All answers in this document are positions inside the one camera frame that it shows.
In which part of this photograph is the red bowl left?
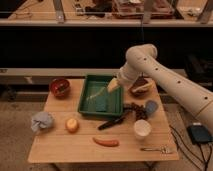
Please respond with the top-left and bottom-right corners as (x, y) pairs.
(49, 78), (70, 98)

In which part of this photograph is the green plastic tray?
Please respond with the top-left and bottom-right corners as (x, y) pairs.
(78, 75), (123, 118)

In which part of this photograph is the wooden folding table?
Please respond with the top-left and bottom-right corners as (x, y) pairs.
(28, 79), (179, 163)

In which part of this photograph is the metal fork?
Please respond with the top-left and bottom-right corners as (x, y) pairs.
(140, 147), (172, 154)

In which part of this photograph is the crumpled blue-grey cloth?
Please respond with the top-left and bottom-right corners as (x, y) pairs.
(31, 111), (54, 133)

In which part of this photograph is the yellow banana piece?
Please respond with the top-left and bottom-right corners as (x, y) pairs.
(132, 83), (152, 93)

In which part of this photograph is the white paper cup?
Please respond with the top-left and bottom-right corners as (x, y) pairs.
(133, 119), (152, 140)

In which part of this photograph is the dark red bowl right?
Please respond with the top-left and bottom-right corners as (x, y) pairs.
(129, 77), (152, 97)

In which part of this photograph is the blue round scrubber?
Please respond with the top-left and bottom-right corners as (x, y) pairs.
(145, 100), (158, 115)

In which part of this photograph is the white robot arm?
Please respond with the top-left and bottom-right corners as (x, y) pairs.
(107, 44), (213, 129)

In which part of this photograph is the yellow apple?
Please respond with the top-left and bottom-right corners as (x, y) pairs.
(65, 118), (79, 133)

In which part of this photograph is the black foot pedal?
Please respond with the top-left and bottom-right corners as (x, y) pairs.
(187, 125), (212, 144)

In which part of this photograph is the brown chain pile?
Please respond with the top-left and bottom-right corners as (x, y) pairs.
(123, 102), (149, 121)

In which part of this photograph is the black-handled knife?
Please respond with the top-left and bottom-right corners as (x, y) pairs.
(98, 117), (124, 130)

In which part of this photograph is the teal green sponge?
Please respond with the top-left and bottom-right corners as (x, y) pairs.
(95, 98), (107, 112)

